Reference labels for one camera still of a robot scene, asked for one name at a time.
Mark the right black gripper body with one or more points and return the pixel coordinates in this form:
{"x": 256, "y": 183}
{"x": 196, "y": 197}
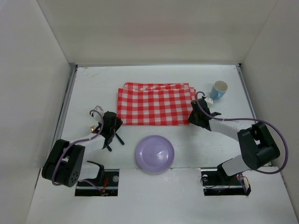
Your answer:
{"x": 203, "y": 120}

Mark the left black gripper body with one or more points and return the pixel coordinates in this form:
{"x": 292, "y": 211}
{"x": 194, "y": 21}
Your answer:
{"x": 111, "y": 135}

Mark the light blue mug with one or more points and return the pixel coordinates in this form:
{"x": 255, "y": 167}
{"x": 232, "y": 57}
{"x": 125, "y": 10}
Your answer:
{"x": 218, "y": 90}

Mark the red white checkered cloth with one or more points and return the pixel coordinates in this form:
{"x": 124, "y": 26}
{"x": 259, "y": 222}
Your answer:
{"x": 155, "y": 104}

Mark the purple plastic plate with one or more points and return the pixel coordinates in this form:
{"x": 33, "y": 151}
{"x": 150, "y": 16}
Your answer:
{"x": 154, "y": 154}

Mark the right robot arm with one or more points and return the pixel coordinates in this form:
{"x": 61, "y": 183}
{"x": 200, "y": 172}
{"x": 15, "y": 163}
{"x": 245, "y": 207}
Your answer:
{"x": 256, "y": 143}

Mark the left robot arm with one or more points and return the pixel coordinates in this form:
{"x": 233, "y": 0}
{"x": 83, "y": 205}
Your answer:
{"x": 64, "y": 163}

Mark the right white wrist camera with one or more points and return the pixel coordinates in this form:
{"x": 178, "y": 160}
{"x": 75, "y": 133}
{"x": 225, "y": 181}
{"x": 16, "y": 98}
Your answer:
{"x": 209, "y": 102}

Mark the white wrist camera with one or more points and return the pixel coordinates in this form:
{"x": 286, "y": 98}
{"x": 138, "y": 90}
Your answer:
{"x": 99, "y": 111}
{"x": 209, "y": 102}

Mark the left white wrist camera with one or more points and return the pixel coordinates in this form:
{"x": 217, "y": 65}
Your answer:
{"x": 99, "y": 111}

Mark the gold knife dark handle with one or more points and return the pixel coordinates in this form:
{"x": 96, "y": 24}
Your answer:
{"x": 119, "y": 139}

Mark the gold fork dark handle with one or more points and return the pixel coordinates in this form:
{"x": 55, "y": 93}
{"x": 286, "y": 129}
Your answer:
{"x": 93, "y": 128}

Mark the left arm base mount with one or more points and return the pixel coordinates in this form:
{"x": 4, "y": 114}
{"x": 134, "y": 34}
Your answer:
{"x": 96, "y": 180}

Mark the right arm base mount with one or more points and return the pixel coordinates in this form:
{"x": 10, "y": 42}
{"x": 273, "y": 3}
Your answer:
{"x": 216, "y": 183}

